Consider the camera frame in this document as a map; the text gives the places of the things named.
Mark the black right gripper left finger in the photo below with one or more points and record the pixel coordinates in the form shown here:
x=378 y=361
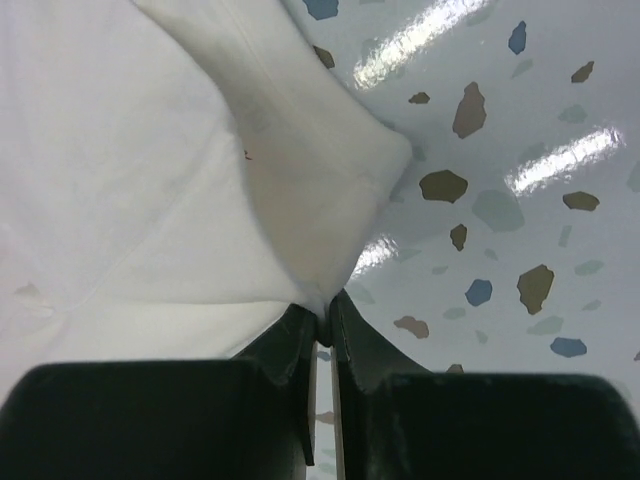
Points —
x=248 y=417

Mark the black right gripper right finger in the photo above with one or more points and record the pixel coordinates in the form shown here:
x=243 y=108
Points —
x=397 y=420

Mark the white t shirt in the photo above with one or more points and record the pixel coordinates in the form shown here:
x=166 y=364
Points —
x=174 y=175

